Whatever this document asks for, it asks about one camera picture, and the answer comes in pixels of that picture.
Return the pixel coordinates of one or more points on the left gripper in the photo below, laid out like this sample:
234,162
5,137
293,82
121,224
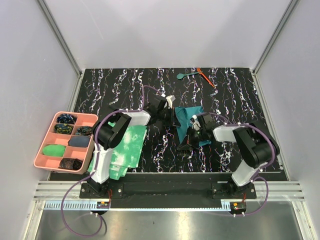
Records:
172,120

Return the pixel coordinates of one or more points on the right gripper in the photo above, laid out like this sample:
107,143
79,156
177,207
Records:
191,144

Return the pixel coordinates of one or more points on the teal satin napkin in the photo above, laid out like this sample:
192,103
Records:
184,115

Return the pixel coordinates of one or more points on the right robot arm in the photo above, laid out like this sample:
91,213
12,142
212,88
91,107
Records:
257,147

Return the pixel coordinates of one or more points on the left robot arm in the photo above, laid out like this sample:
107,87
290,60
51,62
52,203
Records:
109,131

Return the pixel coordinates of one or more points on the black marble pattern mat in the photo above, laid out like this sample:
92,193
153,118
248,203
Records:
235,97

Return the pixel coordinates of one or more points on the teal plastic spoon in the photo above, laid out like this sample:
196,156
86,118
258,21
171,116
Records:
180,76

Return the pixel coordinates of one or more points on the orange plastic fork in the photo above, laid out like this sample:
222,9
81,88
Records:
205,77

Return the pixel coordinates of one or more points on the green tie-dye cloth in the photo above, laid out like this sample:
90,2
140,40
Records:
114,163

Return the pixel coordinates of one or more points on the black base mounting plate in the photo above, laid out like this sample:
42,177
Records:
167,191

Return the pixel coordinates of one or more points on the dark blue rolled cloth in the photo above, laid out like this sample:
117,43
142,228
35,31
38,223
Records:
79,141

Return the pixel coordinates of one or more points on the pink compartment tray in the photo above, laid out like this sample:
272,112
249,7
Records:
82,127

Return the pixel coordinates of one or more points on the blue patterned rolled cloth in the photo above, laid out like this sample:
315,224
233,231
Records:
66,118

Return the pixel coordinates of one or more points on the brown patterned rolled cloth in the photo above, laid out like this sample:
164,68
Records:
72,164

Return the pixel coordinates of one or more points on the green rolled cloth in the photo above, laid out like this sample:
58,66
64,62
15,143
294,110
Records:
54,150

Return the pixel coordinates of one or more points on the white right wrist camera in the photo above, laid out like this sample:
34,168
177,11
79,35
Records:
195,123

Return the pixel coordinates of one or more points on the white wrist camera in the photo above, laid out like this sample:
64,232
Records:
195,123
169,101

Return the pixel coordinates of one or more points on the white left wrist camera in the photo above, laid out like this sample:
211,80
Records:
169,101

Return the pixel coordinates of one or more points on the left aluminium frame post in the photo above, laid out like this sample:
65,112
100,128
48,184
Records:
58,35

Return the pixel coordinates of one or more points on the aluminium frame post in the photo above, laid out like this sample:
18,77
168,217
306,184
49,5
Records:
276,33
58,35

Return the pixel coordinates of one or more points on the aluminium front rail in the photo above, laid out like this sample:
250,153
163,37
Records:
53,196

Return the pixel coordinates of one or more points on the right aluminium frame post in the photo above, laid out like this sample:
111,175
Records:
276,33

